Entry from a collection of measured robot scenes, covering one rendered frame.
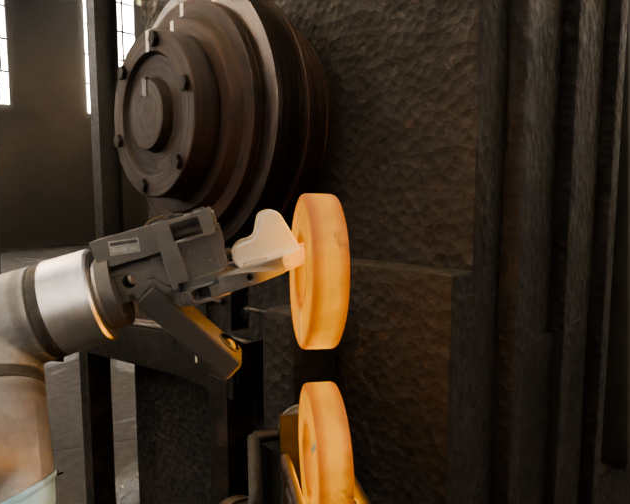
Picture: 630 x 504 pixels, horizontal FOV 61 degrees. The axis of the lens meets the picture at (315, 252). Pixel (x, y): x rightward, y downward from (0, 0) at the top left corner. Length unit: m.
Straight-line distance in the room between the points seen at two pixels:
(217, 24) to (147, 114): 0.19
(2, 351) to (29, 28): 11.32
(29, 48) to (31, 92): 0.79
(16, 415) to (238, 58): 0.60
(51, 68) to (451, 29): 11.09
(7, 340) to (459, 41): 0.66
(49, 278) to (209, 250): 0.14
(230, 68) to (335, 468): 0.61
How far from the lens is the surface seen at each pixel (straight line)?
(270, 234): 0.50
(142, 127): 0.98
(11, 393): 0.51
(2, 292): 0.53
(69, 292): 0.50
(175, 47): 0.92
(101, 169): 7.86
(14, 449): 0.49
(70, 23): 12.07
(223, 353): 0.52
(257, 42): 0.88
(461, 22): 0.83
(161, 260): 0.51
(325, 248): 0.46
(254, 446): 0.86
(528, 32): 0.88
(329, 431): 0.53
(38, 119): 11.48
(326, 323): 0.47
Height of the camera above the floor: 0.98
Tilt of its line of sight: 6 degrees down
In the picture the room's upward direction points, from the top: straight up
